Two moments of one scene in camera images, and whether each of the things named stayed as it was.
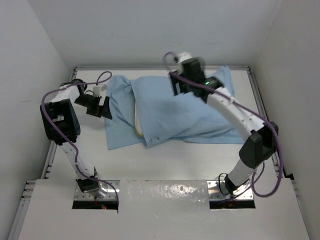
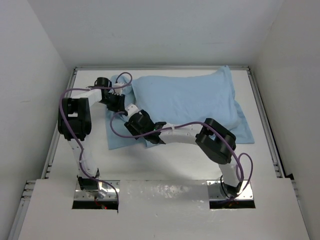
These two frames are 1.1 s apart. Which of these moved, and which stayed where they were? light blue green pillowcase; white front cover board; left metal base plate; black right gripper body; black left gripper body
Moved: black left gripper body; black right gripper body
Stayed: left metal base plate; light blue green pillowcase; white front cover board
